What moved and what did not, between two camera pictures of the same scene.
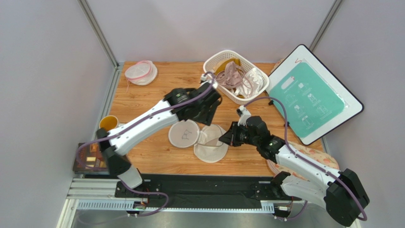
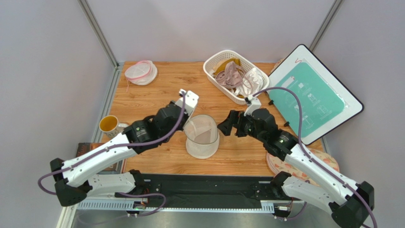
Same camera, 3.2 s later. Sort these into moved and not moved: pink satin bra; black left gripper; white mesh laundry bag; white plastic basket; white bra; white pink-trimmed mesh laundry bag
Moved: white mesh laundry bag; black left gripper
Not moved: white plastic basket; white bra; pink satin bra; white pink-trimmed mesh laundry bag
